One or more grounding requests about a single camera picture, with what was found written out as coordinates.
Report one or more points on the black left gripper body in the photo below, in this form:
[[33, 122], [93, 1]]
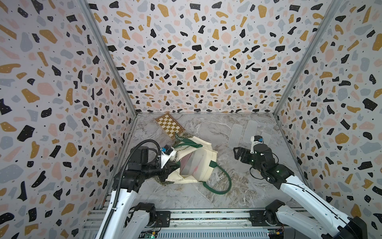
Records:
[[151, 171]]

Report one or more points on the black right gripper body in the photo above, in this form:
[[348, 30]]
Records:
[[248, 158]]

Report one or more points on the cream canvas tote bag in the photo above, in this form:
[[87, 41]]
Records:
[[186, 143]]

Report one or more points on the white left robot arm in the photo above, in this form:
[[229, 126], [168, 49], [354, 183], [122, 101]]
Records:
[[119, 206]]

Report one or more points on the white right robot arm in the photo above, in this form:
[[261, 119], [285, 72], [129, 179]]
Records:
[[326, 222]]

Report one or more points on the pink translucent case in bag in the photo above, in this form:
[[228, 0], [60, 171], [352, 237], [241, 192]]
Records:
[[195, 164]]

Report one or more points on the wooden chess board box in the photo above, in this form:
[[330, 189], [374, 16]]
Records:
[[169, 125]]

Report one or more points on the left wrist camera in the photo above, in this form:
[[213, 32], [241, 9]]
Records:
[[167, 153]]

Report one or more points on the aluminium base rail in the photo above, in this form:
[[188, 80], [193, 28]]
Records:
[[205, 224]]

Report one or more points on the aluminium corner post left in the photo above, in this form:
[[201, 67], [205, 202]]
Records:
[[84, 6]]

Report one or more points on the aluminium corner post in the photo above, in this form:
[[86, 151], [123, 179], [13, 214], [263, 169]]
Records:
[[84, 6], [329, 15]]

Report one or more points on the aluminium corner post right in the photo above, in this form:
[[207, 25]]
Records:
[[329, 15]]

